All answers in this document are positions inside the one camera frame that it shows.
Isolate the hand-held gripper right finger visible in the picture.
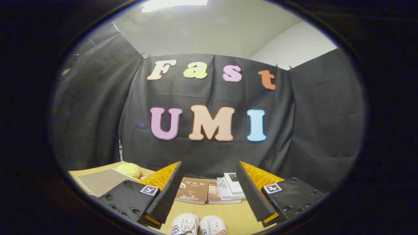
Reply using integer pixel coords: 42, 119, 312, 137
236, 161, 329, 228

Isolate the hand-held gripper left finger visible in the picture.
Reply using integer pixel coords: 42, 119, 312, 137
98, 161, 184, 229

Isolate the white canvas shoe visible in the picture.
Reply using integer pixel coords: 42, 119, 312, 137
199, 215, 227, 235
171, 213, 200, 235

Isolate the beige fabric storage box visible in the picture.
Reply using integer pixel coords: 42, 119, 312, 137
77, 169, 141, 197

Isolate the brown book with cake picture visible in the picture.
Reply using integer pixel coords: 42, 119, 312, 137
175, 177, 209, 205

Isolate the white book with patterned cover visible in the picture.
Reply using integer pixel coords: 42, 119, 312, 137
217, 177, 245, 200

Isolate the brown book with photo cover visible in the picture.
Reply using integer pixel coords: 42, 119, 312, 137
208, 180, 242, 205

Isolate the yellow plush toy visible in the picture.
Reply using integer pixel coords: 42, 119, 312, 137
116, 163, 141, 179

